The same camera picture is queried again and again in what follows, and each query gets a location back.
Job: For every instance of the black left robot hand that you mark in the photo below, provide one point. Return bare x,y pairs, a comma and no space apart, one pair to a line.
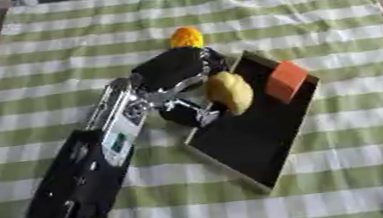
167,68

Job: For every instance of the yellow toy fruit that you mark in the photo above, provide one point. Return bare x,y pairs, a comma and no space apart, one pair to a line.
231,92

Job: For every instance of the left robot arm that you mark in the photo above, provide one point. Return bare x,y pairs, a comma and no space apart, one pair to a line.
84,178

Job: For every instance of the cardboard box with black inside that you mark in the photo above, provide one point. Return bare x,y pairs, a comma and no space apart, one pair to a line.
256,131

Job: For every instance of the orange yellow toy corn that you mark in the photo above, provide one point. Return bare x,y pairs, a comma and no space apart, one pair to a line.
187,37

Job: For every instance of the orange block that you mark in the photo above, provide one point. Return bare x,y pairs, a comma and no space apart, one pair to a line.
286,81

